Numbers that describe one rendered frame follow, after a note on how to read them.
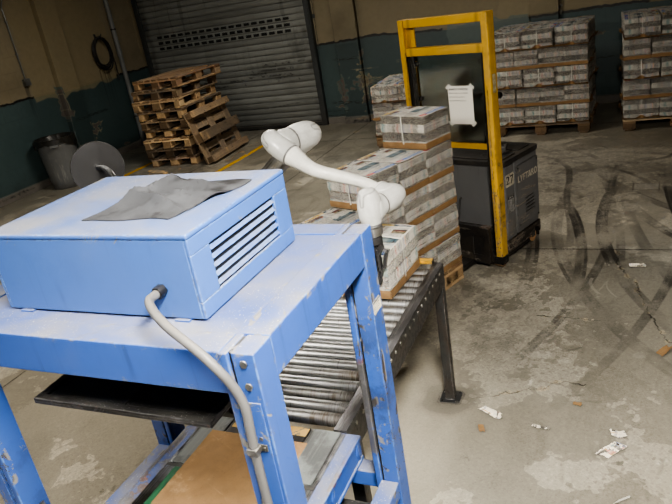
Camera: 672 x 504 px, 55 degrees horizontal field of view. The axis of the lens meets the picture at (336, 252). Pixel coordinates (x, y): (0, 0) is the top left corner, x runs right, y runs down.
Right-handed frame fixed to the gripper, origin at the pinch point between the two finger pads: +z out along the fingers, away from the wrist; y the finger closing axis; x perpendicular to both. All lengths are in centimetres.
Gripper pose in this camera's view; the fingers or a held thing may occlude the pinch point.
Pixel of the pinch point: (379, 276)
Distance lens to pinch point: 294.6
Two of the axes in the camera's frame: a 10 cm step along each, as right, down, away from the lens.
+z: 1.6, 9.1, 3.8
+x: -3.8, 4.1, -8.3
